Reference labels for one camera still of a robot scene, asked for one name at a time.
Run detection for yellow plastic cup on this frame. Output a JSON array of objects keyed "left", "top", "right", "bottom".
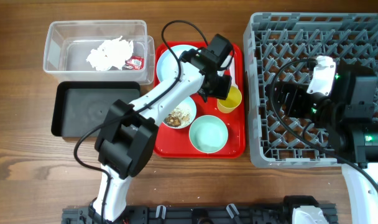
[{"left": 217, "top": 86, "right": 242, "bottom": 113}]

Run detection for small blue bowl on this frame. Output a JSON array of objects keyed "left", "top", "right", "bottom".
[{"left": 163, "top": 97, "right": 197, "bottom": 129}]

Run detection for food scraps with rice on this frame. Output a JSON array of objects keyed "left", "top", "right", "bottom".
[{"left": 164, "top": 106, "right": 192, "bottom": 128}]

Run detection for green bowl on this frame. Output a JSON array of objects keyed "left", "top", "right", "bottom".
[{"left": 189, "top": 115, "right": 229, "bottom": 154}]

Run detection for red sauce packet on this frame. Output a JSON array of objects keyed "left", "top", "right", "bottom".
[{"left": 124, "top": 56, "right": 144, "bottom": 70}]

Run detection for white napkin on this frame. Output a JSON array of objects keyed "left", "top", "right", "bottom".
[{"left": 86, "top": 36, "right": 134, "bottom": 72}]

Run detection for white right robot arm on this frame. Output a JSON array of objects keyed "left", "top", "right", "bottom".
[{"left": 265, "top": 56, "right": 378, "bottom": 223}]

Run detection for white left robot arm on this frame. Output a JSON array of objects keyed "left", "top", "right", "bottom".
[{"left": 73, "top": 34, "right": 234, "bottom": 223}]

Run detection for grey dishwasher rack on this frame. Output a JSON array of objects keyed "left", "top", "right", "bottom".
[{"left": 243, "top": 12, "right": 378, "bottom": 169}]

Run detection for black waste tray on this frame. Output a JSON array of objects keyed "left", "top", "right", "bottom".
[{"left": 51, "top": 82, "right": 141, "bottom": 138}]

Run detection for white plastic fork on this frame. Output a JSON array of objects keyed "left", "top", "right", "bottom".
[{"left": 228, "top": 56, "right": 238, "bottom": 88}]

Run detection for red plastic tray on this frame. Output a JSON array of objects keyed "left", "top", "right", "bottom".
[{"left": 154, "top": 42, "right": 246, "bottom": 159}]

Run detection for light blue plate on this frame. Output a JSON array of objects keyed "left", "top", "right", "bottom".
[{"left": 156, "top": 44, "right": 199, "bottom": 82}]

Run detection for clear plastic bin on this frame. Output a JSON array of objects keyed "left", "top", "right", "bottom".
[{"left": 43, "top": 20, "right": 155, "bottom": 85}]

